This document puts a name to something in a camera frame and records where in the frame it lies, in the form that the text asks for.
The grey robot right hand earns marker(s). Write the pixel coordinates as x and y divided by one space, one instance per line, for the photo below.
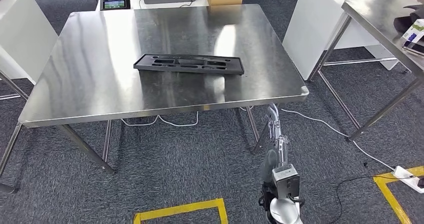
269 163

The stainless steel workbench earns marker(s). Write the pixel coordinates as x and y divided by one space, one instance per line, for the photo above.
99 93

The yellow floor tape square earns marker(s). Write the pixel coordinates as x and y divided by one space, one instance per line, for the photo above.
182 209
391 199

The white power strip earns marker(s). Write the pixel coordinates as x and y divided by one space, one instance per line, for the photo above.
405 179

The white cabinet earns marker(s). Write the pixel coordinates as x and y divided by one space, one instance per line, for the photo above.
23 34
308 27

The black smartphone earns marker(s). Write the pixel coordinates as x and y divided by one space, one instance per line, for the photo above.
415 49

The black carrying case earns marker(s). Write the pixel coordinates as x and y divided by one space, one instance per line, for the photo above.
402 24

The white green carton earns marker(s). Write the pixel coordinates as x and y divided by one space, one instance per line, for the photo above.
414 32

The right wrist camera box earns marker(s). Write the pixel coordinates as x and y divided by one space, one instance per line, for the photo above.
286 182

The steel frame table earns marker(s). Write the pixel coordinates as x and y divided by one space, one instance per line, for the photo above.
15 85
374 14

